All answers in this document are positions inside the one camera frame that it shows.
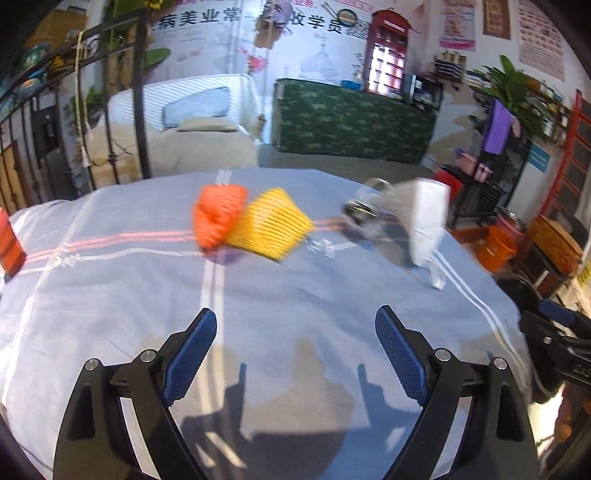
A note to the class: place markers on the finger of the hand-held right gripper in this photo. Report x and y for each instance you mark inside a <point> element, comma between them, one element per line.
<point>549,339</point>
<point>558,313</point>

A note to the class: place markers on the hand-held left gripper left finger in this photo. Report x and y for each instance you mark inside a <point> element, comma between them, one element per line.
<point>191,355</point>

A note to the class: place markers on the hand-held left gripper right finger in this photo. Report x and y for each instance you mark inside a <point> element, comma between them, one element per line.
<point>401,355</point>

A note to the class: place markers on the person's right hand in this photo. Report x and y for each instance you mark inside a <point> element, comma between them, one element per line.
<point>570,406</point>

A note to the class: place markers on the grey striped blanket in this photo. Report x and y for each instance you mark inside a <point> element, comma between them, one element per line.
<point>138,300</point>

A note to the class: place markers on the orange bucket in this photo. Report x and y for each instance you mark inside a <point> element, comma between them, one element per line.
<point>496,249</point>

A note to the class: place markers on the small clear plastic piece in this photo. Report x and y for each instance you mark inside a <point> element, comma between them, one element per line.
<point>323,247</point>

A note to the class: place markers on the black metal rack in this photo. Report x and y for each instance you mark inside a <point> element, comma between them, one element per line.
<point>480,198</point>

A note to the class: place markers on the orange foam net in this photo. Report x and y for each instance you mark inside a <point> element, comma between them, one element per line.
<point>217,212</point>

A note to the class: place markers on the yellow foam net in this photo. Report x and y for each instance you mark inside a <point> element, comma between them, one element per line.
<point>272,226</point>

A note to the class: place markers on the clear plastic packaging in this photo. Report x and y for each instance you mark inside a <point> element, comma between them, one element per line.
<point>360,207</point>

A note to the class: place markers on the red ladder shelf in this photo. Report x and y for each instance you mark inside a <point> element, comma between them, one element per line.
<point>572,152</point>

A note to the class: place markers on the purple towel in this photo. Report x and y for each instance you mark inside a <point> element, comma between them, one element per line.
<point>497,129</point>

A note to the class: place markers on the beige bed cover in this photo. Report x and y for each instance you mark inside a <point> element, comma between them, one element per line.
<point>207,152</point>

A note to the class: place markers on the orange cylindrical container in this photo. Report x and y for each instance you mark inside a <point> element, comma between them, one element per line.
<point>11,244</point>

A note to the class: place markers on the green potted plant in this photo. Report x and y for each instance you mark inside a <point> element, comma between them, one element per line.
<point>508,83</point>

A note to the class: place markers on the green patterned counter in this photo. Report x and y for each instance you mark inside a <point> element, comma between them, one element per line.
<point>346,120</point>

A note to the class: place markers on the grey pillow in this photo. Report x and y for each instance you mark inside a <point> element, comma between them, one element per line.
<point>194,108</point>

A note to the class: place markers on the black box appliance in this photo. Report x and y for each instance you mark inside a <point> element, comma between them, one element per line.
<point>425,92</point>

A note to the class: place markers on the white massage bed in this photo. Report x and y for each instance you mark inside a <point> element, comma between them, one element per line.
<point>138,101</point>

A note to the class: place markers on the black metal railing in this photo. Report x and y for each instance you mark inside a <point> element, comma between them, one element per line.
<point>138,92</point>

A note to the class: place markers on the red phone booth shelf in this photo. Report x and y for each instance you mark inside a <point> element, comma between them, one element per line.
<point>388,60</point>

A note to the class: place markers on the artificial tree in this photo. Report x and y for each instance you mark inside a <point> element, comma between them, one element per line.
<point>120,46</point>

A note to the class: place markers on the blue wall sign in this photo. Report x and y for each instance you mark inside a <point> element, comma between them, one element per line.
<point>539,158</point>

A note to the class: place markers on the wall shelf with bottles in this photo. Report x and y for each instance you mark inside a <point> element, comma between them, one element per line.
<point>449,67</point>

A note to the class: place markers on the white text wall poster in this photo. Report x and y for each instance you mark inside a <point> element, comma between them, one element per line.
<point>540,37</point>

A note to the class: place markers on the brown wall poster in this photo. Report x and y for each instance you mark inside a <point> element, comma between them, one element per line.
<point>496,18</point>

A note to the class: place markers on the pink wall poster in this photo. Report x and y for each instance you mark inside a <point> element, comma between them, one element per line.
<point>457,23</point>

